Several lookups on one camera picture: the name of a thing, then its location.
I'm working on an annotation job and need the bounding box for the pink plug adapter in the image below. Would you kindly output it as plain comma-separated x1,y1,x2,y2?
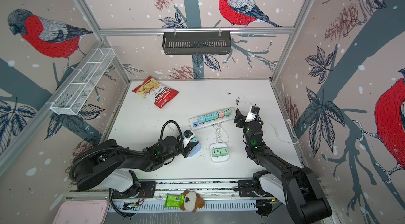
218,110,225,118

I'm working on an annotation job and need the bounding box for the teal plug adapter front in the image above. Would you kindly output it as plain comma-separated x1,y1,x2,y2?
198,115,206,124

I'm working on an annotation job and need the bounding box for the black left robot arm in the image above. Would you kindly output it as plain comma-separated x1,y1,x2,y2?
69,120,201,219

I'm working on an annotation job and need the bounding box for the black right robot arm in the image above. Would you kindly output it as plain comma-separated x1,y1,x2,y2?
234,105,332,224

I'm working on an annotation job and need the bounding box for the blue square socket cube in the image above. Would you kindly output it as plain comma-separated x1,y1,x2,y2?
187,141,201,157

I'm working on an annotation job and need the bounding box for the white multicolour power strip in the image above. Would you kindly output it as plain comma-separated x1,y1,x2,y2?
189,108,236,130

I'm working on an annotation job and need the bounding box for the white square socket cube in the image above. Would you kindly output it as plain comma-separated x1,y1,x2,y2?
209,143,230,163

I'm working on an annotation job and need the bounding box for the green wet wipes pack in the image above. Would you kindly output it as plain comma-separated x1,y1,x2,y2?
164,194,184,208

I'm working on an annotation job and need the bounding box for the brown plush dog toy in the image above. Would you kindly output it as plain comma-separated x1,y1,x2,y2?
180,190,205,213

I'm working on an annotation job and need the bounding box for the red Chuba chips bag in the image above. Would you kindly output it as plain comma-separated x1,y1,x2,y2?
133,76,179,109

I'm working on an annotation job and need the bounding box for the pink tray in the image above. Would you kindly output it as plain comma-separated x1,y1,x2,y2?
53,200,110,224

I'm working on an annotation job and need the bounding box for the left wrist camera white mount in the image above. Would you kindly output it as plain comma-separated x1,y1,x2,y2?
182,129,195,147

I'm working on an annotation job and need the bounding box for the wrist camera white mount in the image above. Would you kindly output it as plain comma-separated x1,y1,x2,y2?
182,129,195,147
245,104,260,123

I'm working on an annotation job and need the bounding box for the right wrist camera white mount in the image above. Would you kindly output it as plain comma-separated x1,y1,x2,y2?
245,104,260,123

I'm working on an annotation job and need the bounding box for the white power strip cable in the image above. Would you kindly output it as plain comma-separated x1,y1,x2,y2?
262,119,300,145

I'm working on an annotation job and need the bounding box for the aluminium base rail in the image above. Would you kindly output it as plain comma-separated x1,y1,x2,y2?
64,178,285,213

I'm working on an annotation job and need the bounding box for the black hanging wall basket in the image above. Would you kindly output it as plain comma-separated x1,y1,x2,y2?
162,32,232,55

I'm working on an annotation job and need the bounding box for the white wire mesh shelf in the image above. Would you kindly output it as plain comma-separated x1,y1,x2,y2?
50,47,116,115

